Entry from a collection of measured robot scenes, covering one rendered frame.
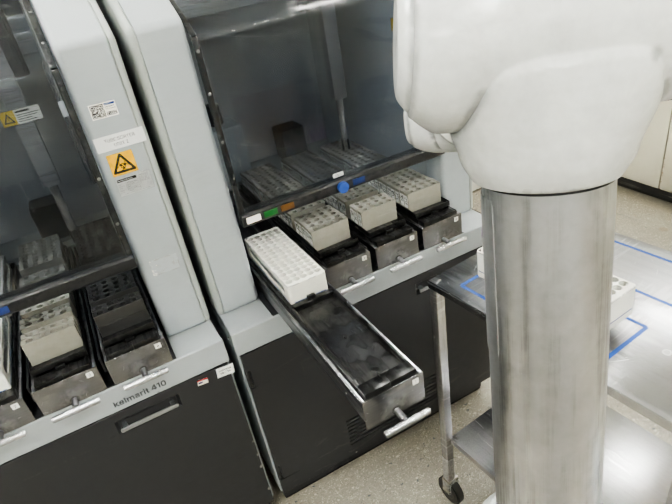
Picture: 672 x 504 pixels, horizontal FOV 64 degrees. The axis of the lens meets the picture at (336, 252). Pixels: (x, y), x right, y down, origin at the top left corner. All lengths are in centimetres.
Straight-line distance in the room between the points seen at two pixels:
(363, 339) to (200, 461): 64
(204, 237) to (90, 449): 56
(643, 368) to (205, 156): 96
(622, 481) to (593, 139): 129
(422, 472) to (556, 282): 152
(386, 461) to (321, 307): 83
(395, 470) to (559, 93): 166
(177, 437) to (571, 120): 129
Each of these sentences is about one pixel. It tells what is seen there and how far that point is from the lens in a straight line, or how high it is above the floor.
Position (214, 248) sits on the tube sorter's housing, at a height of 93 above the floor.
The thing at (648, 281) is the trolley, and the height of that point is 82.
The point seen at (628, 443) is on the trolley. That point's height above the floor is 28.
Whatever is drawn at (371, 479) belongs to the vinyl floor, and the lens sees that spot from 192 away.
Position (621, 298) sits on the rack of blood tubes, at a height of 91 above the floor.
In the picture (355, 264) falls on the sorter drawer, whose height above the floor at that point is 78.
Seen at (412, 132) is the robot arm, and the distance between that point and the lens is 94.
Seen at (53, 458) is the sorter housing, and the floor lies 62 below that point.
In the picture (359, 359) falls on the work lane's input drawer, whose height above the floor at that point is 80.
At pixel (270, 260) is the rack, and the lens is 136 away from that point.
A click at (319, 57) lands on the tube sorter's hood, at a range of 131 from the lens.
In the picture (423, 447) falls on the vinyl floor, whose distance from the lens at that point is 198.
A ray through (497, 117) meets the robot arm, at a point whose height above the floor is 142.
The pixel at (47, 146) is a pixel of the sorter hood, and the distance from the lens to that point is 120.
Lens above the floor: 155
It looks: 31 degrees down
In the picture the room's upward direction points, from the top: 10 degrees counter-clockwise
